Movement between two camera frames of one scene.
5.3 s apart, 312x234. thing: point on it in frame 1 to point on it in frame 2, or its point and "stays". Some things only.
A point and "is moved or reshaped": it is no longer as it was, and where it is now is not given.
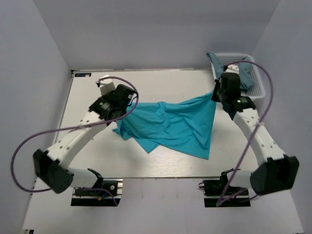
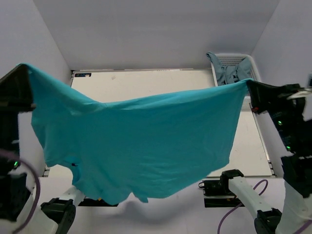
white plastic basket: [258, 90] stays
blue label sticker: [82, 74] stays
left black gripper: [117, 114] to [18, 88]
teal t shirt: [185, 126] is moved or reshaped
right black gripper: [217, 92] to [264, 96]
